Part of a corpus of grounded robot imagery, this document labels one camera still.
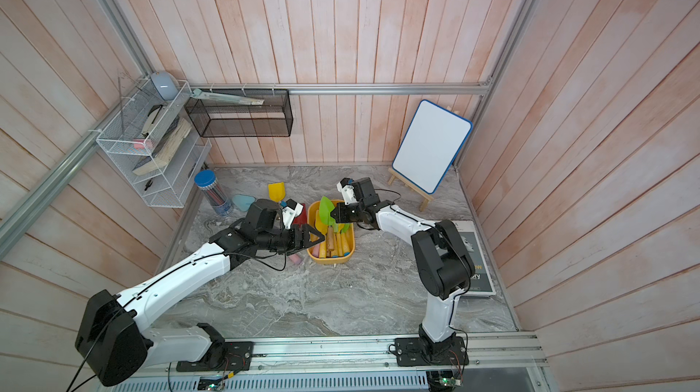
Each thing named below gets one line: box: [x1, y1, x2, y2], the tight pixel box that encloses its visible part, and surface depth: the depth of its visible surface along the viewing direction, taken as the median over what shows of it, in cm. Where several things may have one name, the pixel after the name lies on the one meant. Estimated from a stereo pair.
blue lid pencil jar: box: [194, 169, 233, 217], surface depth 95 cm
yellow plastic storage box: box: [306, 199, 356, 265], surface depth 94 cm
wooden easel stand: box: [387, 167, 435, 212], surface depth 106 cm
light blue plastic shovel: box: [232, 194, 256, 212], surface depth 112 cm
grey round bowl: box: [149, 71, 180, 101], surface depth 84 cm
